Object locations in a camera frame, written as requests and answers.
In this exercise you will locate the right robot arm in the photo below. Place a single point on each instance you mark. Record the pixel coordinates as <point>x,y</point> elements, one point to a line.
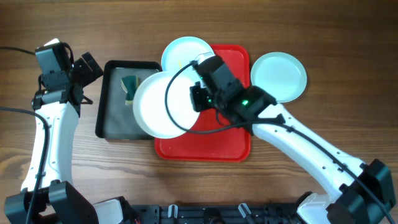
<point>355,192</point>

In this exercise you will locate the green yellow sponge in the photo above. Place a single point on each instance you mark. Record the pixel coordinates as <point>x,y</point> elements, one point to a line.
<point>130,84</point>

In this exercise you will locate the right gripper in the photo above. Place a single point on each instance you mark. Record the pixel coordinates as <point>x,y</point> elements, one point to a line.
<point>195,94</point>

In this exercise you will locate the black water tray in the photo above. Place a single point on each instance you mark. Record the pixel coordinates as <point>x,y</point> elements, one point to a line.
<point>115,119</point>

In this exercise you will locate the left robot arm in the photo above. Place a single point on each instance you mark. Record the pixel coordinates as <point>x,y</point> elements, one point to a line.
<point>47,194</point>

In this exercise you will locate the light blue plate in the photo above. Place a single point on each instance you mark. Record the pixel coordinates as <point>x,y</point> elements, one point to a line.
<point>180,52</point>
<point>281,75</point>

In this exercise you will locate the white round plate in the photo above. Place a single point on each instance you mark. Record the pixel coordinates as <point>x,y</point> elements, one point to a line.
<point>164,113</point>

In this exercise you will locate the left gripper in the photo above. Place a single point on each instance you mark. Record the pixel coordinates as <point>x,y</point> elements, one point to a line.
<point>87,71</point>

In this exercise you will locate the red plastic tray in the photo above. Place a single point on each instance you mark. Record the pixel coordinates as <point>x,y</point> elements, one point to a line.
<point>233,145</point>

